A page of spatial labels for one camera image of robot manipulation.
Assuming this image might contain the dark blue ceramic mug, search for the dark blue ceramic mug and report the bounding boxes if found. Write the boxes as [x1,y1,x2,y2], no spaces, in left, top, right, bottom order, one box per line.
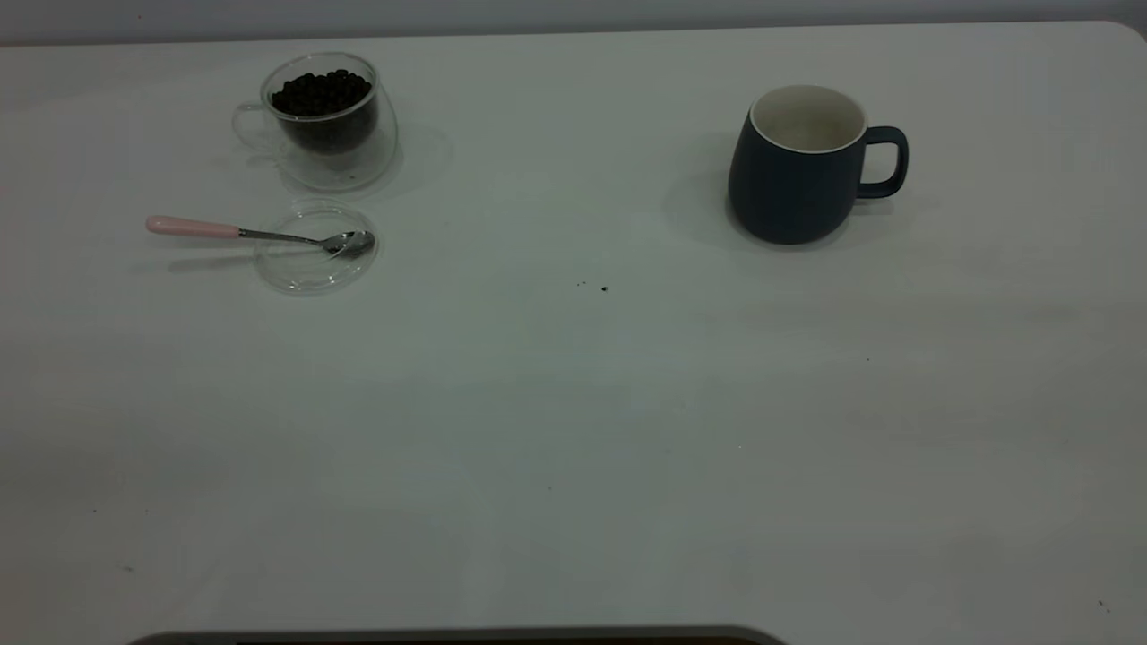
[727,85,910,245]

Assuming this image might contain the dark coffee beans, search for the dark coffee beans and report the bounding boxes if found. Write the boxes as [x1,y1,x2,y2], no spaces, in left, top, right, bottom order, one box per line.
[271,70,374,151]

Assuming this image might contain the pink-handled metal spoon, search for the pink-handled metal spoon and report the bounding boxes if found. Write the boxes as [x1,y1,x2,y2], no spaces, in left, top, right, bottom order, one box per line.
[146,215,375,259]

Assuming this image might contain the clear glass saucer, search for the clear glass saucer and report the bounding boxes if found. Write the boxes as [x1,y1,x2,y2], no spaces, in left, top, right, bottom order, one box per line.
[254,201,379,295]

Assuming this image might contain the clear double-wall glass cup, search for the clear double-wall glass cup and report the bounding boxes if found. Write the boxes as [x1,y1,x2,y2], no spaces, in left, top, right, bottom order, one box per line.
[231,51,400,192]

